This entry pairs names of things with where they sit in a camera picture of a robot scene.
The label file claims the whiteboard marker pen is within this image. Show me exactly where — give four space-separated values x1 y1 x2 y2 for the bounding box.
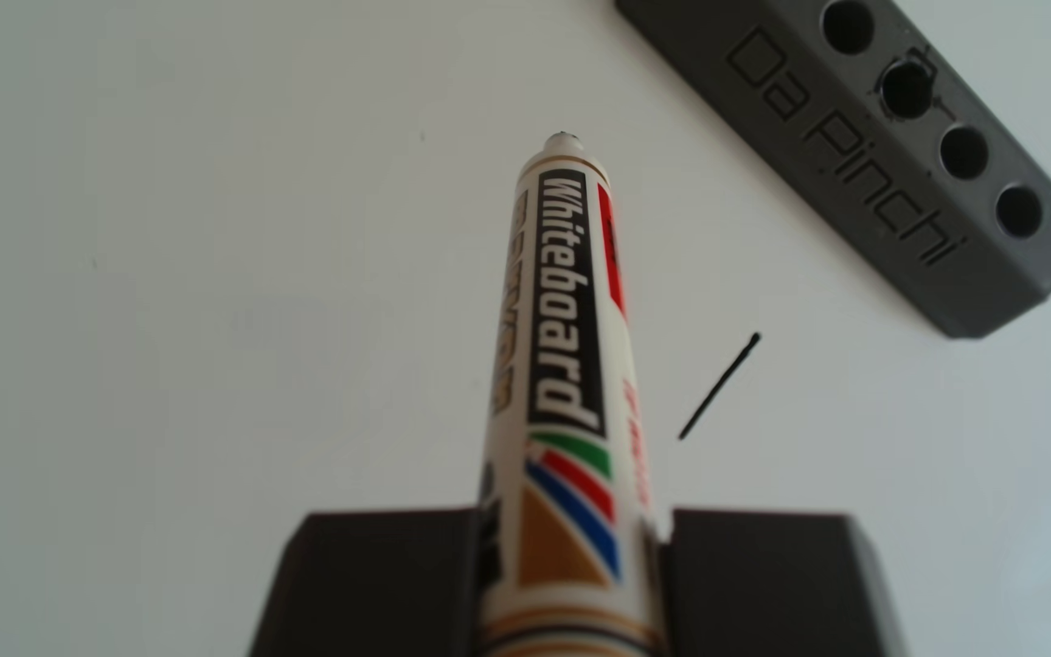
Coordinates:
478 132 668 657

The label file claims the grey marker holder block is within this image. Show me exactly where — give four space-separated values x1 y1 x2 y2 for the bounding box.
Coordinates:
615 0 1051 341

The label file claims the whiteboard with grey frame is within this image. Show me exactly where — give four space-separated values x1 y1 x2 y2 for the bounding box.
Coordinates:
0 0 1051 657

